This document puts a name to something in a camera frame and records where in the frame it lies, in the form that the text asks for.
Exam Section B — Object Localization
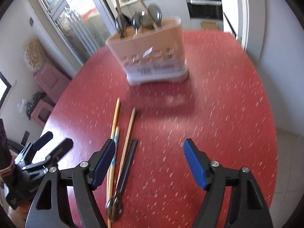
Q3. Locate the small dark spoon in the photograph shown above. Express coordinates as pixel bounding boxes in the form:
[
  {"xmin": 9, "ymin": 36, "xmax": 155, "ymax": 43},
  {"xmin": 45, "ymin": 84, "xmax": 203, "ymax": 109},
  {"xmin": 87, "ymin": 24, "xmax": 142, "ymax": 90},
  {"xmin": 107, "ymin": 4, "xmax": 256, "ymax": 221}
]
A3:
[{"xmin": 115, "ymin": 17, "xmax": 126, "ymax": 38}]

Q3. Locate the bag of white balls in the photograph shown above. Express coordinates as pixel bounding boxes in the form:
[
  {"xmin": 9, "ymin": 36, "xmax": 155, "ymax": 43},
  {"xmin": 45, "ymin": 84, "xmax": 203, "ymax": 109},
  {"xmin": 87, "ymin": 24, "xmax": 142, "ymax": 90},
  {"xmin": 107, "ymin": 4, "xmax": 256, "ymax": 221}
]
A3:
[{"xmin": 24, "ymin": 38, "xmax": 45, "ymax": 72}]

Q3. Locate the beige plastic utensil holder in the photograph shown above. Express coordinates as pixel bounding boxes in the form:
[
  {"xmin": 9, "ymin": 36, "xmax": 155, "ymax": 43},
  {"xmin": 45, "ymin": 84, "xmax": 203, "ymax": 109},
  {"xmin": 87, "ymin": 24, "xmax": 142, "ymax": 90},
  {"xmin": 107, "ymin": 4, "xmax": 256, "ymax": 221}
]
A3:
[{"xmin": 105, "ymin": 16, "xmax": 188, "ymax": 86}]

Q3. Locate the pink plastic stool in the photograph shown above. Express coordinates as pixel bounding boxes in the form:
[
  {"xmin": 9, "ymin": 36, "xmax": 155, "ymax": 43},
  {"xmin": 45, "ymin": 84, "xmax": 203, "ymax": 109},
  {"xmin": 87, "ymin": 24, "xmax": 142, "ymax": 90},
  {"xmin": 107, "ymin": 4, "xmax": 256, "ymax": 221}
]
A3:
[
  {"xmin": 30, "ymin": 100, "xmax": 55, "ymax": 127},
  {"xmin": 34, "ymin": 63, "xmax": 72, "ymax": 104}
]

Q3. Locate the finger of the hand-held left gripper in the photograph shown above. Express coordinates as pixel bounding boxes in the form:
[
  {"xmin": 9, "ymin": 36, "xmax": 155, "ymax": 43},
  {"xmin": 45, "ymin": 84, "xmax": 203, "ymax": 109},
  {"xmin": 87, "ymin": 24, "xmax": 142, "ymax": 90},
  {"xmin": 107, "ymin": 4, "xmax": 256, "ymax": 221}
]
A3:
[
  {"xmin": 45, "ymin": 138, "xmax": 74, "ymax": 165},
  {"xmin": 32, "ymin": 131, "xmax": 54, "ymax": 151}
]

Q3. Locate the blue patterned wooden chopstick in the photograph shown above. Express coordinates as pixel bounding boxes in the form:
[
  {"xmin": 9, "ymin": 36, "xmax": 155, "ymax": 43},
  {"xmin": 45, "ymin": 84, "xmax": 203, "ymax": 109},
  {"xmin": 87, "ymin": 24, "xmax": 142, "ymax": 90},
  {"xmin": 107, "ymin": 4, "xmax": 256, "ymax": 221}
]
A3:
[{"xmin": 107, "ymin": 126, "xmax": 120, "ymax": 228}]

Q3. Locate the person's left forearm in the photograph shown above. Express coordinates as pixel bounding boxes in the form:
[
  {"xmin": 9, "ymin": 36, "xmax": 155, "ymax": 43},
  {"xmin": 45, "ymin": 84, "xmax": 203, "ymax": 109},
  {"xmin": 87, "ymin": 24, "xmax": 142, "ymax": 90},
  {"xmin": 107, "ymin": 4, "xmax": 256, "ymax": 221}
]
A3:
[{"xmin": 0, "ymin": 118, "xmax": 16, "ymax": 178}]

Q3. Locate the black built-in oven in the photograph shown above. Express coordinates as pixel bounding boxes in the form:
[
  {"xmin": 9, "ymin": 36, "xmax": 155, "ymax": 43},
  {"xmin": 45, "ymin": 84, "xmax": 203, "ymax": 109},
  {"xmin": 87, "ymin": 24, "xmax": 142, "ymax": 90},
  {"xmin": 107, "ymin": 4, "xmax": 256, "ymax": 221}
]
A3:
[{"xmin": 185, "ymin": 0, "xmax": 224, "ymax": 19}]

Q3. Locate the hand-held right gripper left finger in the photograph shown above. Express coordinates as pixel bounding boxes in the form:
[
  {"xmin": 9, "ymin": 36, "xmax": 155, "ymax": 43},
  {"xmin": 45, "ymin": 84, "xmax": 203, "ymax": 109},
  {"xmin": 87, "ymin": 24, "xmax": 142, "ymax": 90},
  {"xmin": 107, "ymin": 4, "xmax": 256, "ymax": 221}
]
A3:
[{"xmin": 25, "ymin": 138, "xmax": 116, "ymax": 228}]

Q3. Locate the black handled spoon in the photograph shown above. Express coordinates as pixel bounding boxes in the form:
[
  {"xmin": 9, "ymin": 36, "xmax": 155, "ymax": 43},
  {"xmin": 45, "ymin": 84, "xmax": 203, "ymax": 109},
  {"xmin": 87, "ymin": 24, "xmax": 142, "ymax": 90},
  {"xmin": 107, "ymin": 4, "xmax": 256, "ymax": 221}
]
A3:
[{"xmin": 105, "ymin": 139, "xmax": 139, "ymax": 221}]

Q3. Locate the glass sliding door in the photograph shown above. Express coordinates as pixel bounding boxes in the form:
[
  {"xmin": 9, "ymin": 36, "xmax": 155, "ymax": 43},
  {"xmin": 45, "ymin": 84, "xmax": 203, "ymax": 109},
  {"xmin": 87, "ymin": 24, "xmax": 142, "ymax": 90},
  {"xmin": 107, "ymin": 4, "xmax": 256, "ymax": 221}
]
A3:
[{"xmin": 31, "ymin": 0, "xmax": 114, "ymax": 64}]

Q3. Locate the brown cardboard box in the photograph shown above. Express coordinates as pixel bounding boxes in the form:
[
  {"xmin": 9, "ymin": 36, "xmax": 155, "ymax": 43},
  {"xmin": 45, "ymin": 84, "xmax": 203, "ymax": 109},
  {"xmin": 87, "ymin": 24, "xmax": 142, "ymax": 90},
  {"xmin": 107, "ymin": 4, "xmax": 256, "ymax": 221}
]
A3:
[{"xmin": 201, "ymin": 21, "xmax": 218, "ymax": 30}]

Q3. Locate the black plastic bag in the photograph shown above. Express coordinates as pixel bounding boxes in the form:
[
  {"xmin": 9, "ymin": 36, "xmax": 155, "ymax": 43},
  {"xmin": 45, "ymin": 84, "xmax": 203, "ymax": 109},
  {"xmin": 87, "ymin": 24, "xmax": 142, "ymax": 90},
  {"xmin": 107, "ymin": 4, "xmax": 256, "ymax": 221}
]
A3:
[{"xmin": 25, "ymin": 92, "xmax": 47, "ymax": 119}]

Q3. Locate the white kitchen counter cabinet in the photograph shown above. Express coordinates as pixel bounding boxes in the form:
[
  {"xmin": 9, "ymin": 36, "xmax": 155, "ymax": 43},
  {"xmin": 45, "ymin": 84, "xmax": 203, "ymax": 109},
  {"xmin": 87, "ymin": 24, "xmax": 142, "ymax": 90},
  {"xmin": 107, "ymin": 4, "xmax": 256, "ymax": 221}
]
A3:
[{"xmin": 116, "ymin": 0, "xmax": 224, "ymax": 31}]

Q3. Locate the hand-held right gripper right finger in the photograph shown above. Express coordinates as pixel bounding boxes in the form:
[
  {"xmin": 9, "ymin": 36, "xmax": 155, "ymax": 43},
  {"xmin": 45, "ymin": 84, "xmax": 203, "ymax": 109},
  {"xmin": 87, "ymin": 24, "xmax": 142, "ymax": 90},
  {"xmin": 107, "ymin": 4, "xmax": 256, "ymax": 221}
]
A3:
[{"xmin": 183, "ymin": 138, "xmax": 273, "ymax": 228}]

